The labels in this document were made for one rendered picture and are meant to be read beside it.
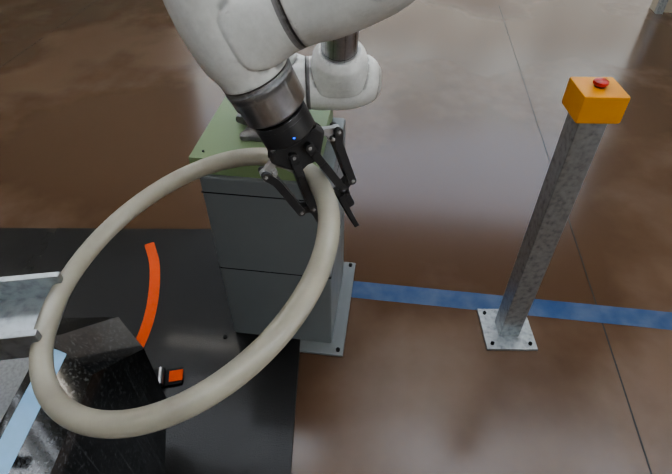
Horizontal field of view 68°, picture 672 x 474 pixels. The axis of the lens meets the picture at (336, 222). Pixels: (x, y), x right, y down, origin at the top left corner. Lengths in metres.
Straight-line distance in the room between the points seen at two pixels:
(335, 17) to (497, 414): 1.65
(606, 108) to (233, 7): 1.13
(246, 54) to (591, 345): 1.95
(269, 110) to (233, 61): 0.07
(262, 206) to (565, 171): 0.91
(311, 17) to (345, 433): 1.53
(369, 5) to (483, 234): 2.10
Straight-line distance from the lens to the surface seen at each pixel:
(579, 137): 1.55
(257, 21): 0.56
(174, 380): 2.02
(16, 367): 1.20
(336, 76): 1.40
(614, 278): 2.59
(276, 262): 1.72
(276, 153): 0.68
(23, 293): 0.94
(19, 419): 1.15
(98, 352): 1.31
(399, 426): 1.89
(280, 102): 0.62
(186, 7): 0.57
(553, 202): 1.67
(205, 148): 1.56
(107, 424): 0.65
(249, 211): 1.58
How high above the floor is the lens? 1.69
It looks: 42 degrees down
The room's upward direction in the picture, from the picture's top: straight up
